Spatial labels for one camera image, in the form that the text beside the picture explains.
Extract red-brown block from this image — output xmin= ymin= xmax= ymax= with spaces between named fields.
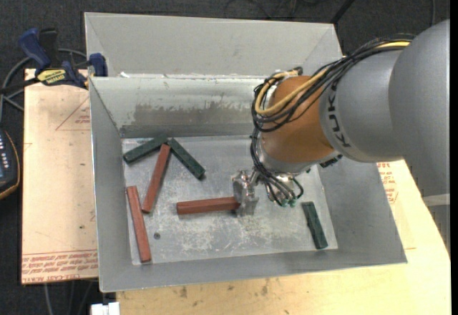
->
xmin=141 ymin=143 xmax=172 ymax=215
xmin=175 ymin=197 xmax=240 ymax=216
xmin=125 ymin=185 xmax=153 ymax=264

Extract dark green flat block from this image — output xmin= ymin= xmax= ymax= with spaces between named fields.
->
xmin=122 ymin=134 xmax=170 ymax=165
xmin=301 ymin=200 xmax=329 ymax=251
xmin=167 ymin=137 xmax=207 ymax=180

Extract grey metal bin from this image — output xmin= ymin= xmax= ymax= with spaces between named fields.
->
xmin=84 ymin=11 xmax=409 ymax=294

